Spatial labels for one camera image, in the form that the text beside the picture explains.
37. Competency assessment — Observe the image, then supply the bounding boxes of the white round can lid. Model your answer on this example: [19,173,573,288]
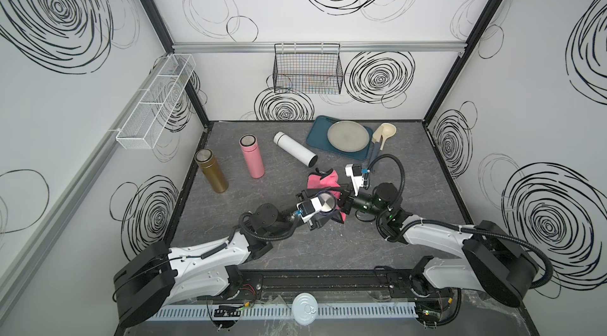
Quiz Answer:
[291,293,319,326]

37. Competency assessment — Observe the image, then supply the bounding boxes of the white thermos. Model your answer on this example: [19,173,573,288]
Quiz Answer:
[273,131,318,168]

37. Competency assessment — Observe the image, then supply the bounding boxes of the blue handled utensil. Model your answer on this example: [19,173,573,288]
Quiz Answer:
[367,125,383,171]

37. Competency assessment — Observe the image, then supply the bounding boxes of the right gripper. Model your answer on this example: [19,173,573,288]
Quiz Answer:
[325,184,389,222]

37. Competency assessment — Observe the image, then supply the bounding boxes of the gold thermos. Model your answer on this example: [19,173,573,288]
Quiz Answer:
[194,149,229,194]

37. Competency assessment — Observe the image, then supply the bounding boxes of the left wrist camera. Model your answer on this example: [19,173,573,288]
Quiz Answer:
[295,197,322,223]

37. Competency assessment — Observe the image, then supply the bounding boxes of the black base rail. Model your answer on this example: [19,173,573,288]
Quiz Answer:
[208,266,456,304]

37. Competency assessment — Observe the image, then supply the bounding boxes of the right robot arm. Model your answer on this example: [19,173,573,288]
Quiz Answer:
[338,184,551,308]

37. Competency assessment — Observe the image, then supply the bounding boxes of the white slotted cable duct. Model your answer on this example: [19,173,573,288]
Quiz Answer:
[149,302,418,321]

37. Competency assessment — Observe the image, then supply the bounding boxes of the teal tray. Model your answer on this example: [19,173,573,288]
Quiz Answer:
[306,115,371,160]

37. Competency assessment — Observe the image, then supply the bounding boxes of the blue thermos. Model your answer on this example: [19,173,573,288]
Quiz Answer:
[316,191,338,216]

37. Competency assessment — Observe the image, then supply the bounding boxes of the beige ladle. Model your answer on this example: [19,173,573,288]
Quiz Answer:
[379,122,397,150]

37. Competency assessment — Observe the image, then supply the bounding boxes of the pink cloth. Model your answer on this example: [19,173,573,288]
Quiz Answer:
[307,168,346,224]

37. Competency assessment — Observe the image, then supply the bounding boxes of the black wire basket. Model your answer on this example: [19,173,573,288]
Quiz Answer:
[272,43,344,95]

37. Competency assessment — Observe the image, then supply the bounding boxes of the grey round plate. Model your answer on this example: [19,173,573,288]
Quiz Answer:
[327,121,370,152]

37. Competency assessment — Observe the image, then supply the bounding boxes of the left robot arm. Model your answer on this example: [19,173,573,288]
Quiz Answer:
[112,187,345,329]

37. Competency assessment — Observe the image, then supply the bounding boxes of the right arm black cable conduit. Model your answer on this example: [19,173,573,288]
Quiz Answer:
[367,153,555,289]

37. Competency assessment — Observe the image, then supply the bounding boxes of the pink thermos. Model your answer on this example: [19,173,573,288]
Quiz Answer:
[239,134,265,179]

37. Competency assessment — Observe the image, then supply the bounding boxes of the white mesh shelf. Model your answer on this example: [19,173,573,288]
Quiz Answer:
[116,54,196,150]

